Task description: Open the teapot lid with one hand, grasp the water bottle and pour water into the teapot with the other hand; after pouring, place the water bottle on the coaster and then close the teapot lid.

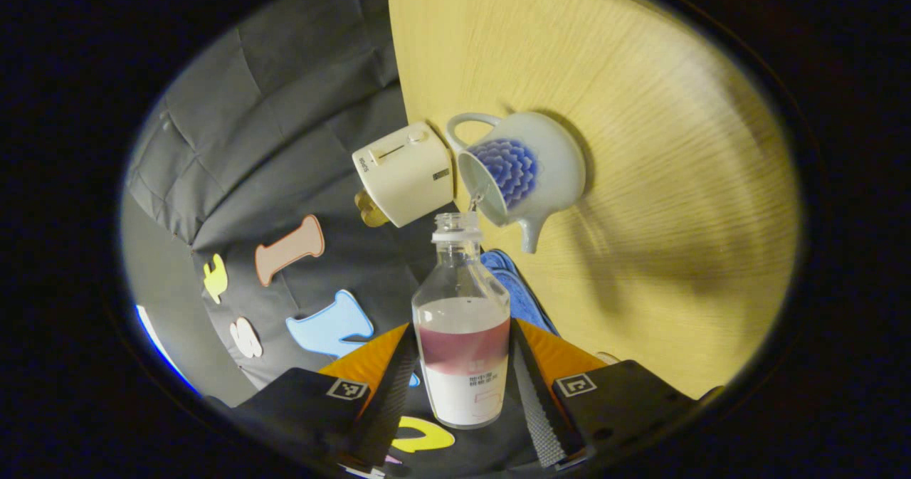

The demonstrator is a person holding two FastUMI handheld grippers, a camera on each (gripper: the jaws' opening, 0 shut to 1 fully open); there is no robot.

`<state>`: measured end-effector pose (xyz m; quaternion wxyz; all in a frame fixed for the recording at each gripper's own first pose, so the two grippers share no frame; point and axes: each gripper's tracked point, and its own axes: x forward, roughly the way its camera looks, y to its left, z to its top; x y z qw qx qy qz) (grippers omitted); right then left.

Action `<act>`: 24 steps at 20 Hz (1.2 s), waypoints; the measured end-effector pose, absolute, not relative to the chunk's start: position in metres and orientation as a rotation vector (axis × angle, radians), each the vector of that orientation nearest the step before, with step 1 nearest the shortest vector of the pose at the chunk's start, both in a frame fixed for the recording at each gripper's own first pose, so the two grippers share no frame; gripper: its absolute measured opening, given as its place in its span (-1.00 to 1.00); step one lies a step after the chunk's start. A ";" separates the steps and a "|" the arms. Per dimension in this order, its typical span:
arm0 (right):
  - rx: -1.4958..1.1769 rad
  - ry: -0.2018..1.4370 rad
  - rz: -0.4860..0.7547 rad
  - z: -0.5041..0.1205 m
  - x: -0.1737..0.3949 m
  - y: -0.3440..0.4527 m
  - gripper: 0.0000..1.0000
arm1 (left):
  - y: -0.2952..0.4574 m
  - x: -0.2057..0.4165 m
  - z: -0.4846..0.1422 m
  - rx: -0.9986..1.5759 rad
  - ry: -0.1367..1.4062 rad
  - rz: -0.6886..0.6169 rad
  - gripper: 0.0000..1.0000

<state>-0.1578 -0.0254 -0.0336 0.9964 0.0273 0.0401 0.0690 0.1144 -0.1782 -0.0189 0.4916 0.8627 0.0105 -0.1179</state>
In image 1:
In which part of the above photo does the blue towel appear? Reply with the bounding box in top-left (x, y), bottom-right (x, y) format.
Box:
top-left (480, 249), bottom-right (559, 337)

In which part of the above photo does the white toaster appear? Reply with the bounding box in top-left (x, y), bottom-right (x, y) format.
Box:
top-left (352, 122), bottom-right (455, 228)

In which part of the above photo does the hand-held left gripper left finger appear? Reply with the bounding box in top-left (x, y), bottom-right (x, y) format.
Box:
top-left (235, 322), bottom-right (421, 473)

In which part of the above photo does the brown toast slice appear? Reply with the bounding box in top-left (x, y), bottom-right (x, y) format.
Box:
top-left (354, 189), bottom-right (391, 228)

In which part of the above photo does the clear water bottle pink label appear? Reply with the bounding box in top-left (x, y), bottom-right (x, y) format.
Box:
top-left (411, 212), bottom-right (512, 430)

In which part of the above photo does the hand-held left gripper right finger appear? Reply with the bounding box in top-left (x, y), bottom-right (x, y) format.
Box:
top-left (509, 317), bottom-right (724, 470)

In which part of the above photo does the white teacup blue flower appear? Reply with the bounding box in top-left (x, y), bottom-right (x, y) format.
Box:
top-left (446, 111), bottom-right (586, 254)

